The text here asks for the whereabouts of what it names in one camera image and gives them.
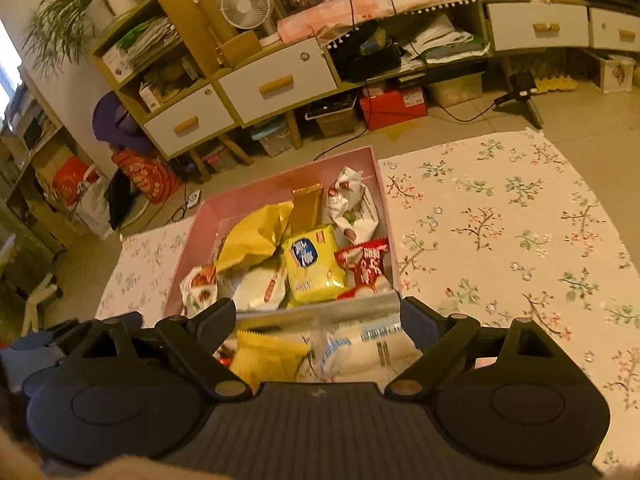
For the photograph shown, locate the orange printed bag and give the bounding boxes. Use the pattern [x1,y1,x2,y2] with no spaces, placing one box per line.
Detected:
[112,148,183,205]

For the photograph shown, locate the green potted plant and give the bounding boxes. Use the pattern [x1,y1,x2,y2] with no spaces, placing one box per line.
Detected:
[23,0,107,78]

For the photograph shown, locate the pink silver cardboard box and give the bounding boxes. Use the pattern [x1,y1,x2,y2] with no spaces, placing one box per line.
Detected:
[164,148,399,330]

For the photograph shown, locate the white nut snack packet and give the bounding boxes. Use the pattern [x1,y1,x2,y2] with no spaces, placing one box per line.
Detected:
[180,263,217,318]

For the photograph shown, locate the small yellow snack bag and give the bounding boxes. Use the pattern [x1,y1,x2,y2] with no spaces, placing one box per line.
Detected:
[229,330,311,391]

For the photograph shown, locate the red white candy packet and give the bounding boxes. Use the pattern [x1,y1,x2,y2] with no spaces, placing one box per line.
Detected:
[334,238,392,299]

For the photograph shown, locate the clear white rice cake packet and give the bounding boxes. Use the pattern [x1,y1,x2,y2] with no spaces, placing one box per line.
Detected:
[296,315,422,387]

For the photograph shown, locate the yellow snack bag plain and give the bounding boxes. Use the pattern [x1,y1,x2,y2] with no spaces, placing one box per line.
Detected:
[216,200,294,272]

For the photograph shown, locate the orange biscuit packet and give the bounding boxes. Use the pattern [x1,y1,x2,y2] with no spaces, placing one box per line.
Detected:
[291,182,323,235]

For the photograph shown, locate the red storage box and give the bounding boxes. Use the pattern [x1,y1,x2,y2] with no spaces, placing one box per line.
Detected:
[359,88,428,131]

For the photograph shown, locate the clear plastic storage bin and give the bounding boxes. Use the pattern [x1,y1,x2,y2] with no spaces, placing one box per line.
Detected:
[305,94,360,138]

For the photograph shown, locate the white desk fan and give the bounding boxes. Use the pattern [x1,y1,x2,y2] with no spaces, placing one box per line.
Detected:
[220,0,273,30]

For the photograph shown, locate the white pecan snack packet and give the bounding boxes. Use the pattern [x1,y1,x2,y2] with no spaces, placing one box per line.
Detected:
[324,166,380,245]

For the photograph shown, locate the floral tablecloth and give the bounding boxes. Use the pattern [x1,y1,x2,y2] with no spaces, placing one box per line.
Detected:
[94,128,640,474]

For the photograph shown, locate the black camera on tripod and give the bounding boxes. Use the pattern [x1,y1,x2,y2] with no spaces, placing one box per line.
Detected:
[494,72,544,130]

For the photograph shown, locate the wooden cabinet with white drawers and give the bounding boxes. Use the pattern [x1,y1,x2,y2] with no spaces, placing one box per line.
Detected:
[91,0,639,159]

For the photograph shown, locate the yellow cracker bag blue logo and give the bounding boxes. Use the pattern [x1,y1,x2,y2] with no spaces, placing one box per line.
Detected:
[281,224,346,306]

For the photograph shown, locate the purple plush toy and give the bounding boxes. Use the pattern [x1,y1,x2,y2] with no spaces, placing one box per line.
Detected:
[92,91,154,153]

